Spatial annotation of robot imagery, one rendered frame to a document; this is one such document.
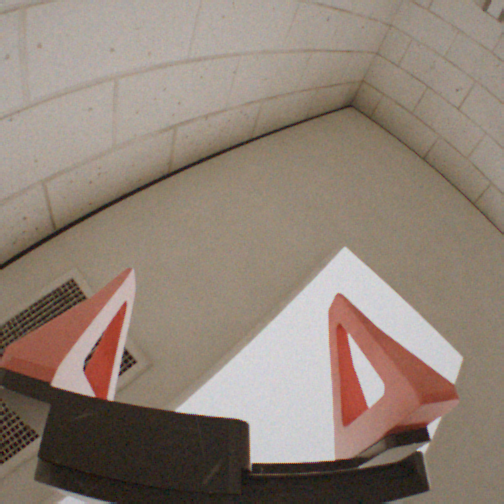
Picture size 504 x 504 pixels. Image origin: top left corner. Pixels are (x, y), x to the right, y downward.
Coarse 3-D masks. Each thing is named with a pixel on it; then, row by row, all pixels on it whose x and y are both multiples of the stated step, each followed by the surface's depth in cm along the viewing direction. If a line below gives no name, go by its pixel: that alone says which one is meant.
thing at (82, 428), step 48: (48, 336) 8; (96, 336) 10; (0, 384) 6; (48, 384) 6; (96, 384) 11; (48, 432) 5; (96, 432) 6; (144, 432) 6; (192, 432) 6; (240, 432) 7; (144, 480) 5; (192, 480) 6; (240, 480) 6
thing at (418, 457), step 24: (408, 456) 7; (48, 480) 5; (72, 480) 5; (96, 480) 5; (264, 480) 6; (288, 480) 6; (312, 480) 6; (336, 480) 6; (360, 480) 6; (384, 480) 6; (408, 480) 6
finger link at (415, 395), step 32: (352, 320) 13; (384, 352) 10; (352, 384) 13; (384, 384) 10; (416, 384) 8; (448, 384) 8; (352, 416) 12; (384, 416) 9; (416, 416) 8; (352, 448) 11; (384, 448) 9; (416, 448) 9
